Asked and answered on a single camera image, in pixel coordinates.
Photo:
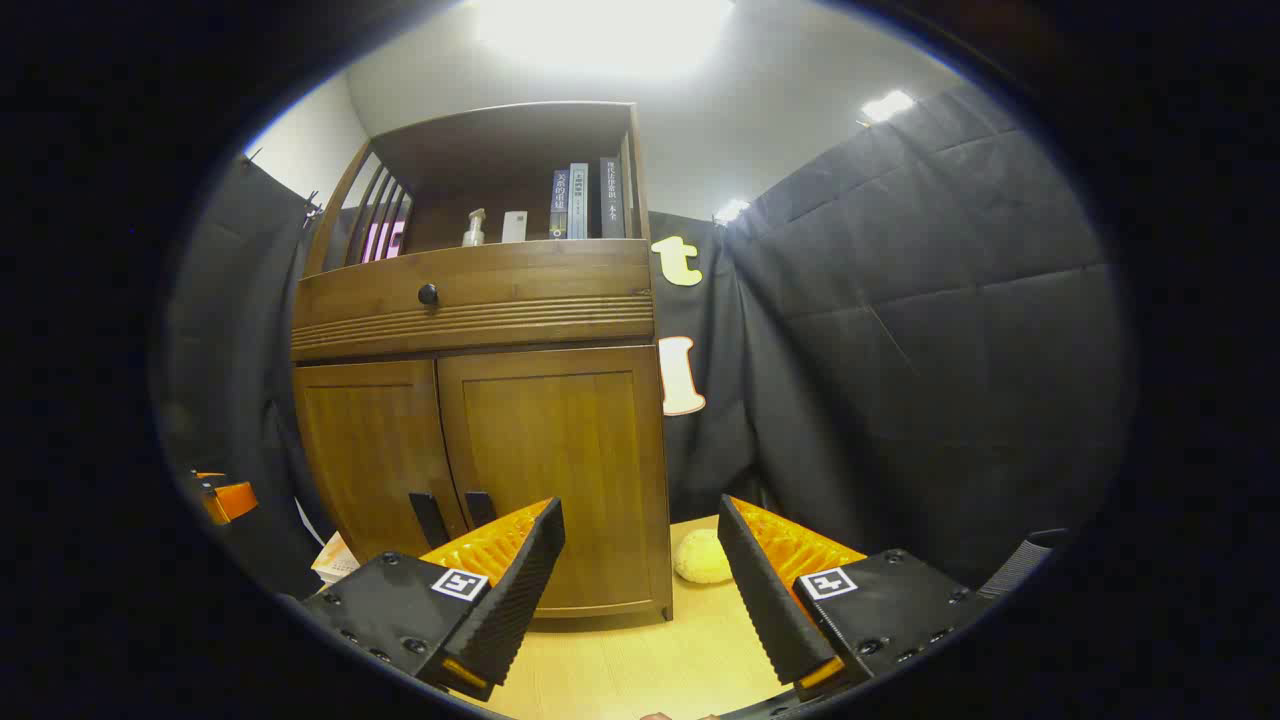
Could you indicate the small ceiling light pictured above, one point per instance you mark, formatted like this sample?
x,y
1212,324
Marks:
x,y
888,105
732,210

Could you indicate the wooden drawer with black knob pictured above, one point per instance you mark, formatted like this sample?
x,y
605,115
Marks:
x,y
540,275

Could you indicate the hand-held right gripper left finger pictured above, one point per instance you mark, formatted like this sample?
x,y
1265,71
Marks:
x,y
520,600

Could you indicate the wooden double-door shoe cabinet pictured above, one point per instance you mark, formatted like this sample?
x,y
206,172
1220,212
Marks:
x,y
500,150

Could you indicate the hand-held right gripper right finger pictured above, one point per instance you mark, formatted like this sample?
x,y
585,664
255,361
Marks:
x,y
760,600

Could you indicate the dark blue book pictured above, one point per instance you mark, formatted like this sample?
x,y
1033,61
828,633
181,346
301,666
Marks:
x,y
558,205

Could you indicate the black book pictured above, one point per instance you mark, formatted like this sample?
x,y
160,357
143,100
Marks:
x,y
612,198

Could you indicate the small black clip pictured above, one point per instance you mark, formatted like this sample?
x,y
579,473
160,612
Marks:
x,y
313,207

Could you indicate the clear pump bottle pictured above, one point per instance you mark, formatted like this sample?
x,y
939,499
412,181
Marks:
x,y
474,232

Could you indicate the grey book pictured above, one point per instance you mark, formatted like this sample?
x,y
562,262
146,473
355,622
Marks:
x,y
579,200

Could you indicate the black backdrop cloth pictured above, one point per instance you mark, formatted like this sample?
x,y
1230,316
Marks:
x,y
950,300

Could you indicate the wooden cabinet door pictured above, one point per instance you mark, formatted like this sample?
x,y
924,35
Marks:
x,y
370,450
560,440

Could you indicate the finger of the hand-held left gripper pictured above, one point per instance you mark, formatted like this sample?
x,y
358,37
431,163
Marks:
x,y
232,498

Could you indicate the yellow plush ball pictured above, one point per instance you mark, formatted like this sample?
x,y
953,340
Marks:
x,y
703,556

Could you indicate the small white box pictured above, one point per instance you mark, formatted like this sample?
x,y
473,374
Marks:
x,y
514,227

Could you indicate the large ceiling light panel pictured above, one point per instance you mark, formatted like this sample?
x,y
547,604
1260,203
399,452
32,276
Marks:
x,y
605,35

